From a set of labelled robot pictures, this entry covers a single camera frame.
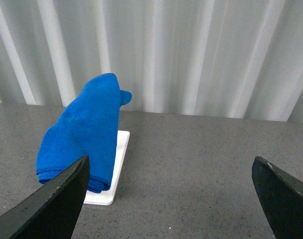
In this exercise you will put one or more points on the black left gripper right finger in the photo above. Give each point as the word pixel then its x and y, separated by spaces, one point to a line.
pixel 281 197

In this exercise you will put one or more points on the white towel rack tray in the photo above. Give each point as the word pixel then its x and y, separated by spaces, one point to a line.
pixel 106 198

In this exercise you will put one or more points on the blue microfiber cloth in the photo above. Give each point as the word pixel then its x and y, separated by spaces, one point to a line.
pixel 88 126

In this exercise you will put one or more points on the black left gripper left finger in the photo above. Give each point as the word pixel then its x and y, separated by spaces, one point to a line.
pixel 52 211

